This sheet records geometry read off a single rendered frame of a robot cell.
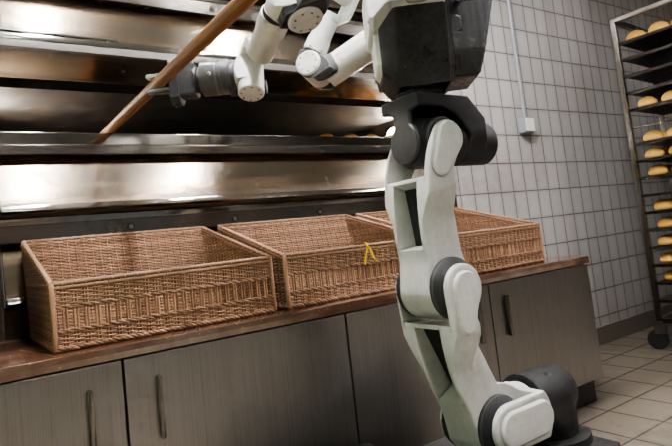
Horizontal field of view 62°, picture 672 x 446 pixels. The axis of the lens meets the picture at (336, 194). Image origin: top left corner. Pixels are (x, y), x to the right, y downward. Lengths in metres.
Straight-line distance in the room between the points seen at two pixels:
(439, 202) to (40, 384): 0.93
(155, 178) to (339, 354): 0.86
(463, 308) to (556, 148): 2.22
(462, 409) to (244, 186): 1.11
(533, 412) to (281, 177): 1.21
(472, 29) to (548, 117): 2.06
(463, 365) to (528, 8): 2.53
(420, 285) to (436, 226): 0.14
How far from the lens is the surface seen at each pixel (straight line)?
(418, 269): 1.31
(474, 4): 1.41
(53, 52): 1.85
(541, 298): 2.23
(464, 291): 1.29
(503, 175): 3.00
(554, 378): 1.63
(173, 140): 2.00
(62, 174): 1.91
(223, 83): 1.41
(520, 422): 1.45
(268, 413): 1.51
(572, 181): 3.48
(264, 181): 2.10
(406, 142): 1.34
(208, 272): 1.46
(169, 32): 2.13
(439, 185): 1.29
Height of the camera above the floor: 0.76
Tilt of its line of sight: 5 degrees up
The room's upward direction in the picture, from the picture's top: 6 degrees counter-clockwise
